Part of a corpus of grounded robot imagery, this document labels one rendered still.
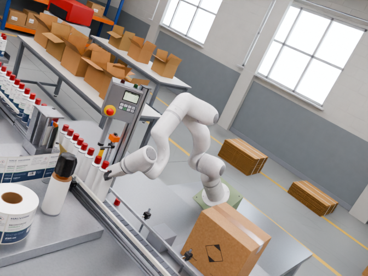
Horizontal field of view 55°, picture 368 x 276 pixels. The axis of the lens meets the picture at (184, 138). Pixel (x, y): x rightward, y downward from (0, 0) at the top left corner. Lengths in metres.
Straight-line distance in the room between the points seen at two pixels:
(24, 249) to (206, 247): 0.80
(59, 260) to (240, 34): 6.96
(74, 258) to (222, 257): 0.66
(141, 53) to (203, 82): 2.34
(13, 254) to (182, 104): 0.93
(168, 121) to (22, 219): 0.72
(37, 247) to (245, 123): 6.43
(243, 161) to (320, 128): 1.82
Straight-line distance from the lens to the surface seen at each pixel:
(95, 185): 1.91
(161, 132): 1.59
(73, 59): 4.30
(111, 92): 1.82
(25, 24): 9.11
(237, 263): 1.70
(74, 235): 1.67
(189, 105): 1.69
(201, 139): 1.91
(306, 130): 7.02
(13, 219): 1.49
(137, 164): 1.54
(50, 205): 1.70
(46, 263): 1.59
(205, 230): 1.74
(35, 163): 1.81
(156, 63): 6.25
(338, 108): 6.87
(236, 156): 5.84
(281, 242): 2.53
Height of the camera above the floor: 1.93
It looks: 19 degrees down
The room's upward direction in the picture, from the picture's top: 24 degrees clockwise
